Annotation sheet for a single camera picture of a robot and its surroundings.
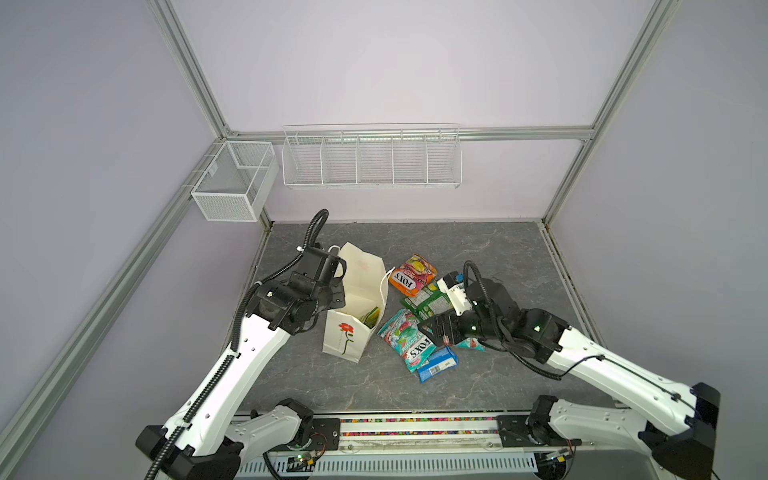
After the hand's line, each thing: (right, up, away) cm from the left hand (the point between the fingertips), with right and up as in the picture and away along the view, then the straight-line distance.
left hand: (333, 295), depth 71 cm
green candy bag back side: (+25, -6, +22) cm, 34 cm away
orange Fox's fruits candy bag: (+21, +2, +30) cm, 37 cm away
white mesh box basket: (-40, +34, +30) cm, 60 cm away
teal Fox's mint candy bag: (+17, -13, +16) cm, 27 cm away
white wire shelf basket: (+7, +43, +28) cm, 52 cm away
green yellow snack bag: (+8, -8, +11) cm, 16 cm away
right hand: (+23, -6, -1) cm, 24 cm away
